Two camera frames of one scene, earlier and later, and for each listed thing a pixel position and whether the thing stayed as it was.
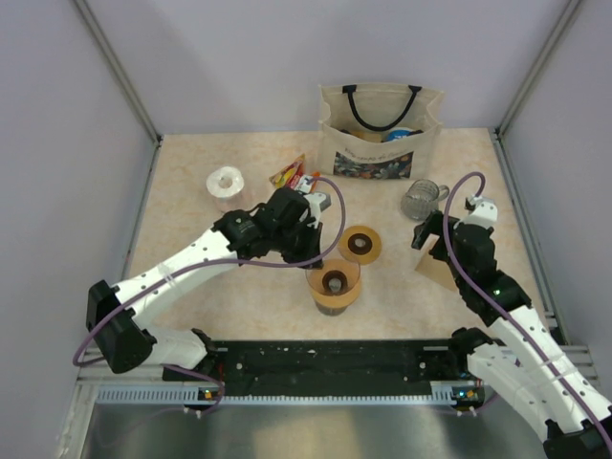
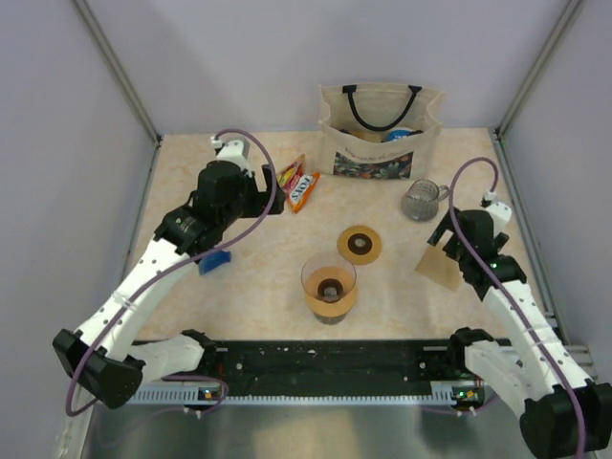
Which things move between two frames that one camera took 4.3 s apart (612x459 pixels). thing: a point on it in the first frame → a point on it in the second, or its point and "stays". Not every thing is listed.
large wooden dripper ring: (337, 284) → (332, 309)
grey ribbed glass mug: (422, 197) stays
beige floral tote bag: (379, 130) stays
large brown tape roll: (337, 276) stays
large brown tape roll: (433, 267) stays
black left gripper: (313, 251) → (262, 200)
